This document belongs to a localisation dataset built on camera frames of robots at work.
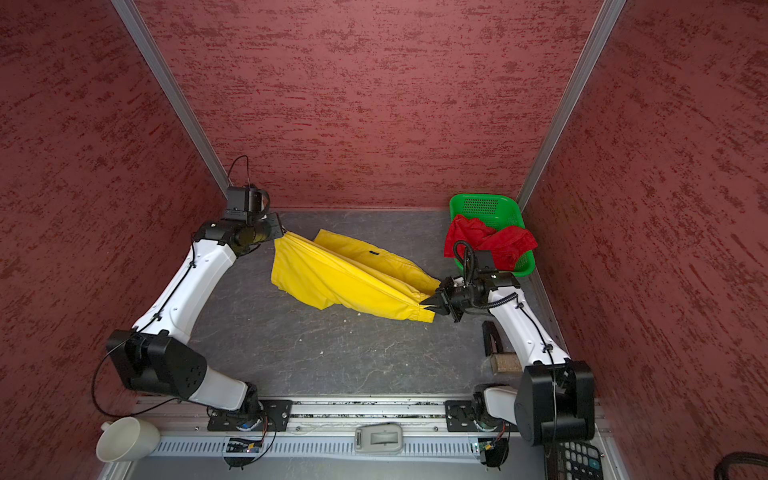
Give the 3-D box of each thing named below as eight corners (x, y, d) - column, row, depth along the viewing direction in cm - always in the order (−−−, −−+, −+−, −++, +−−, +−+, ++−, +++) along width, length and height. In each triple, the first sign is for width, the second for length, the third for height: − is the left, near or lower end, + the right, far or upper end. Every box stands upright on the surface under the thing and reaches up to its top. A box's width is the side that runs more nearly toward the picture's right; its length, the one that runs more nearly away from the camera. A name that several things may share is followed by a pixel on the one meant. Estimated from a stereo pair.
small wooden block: (493, 376, 83) (498, 371, 79) (489, 357, 86) (494, 351, 82) (516, 376, 83) (522, 371, 79) (511, 357, 86) (517, 351, 82)
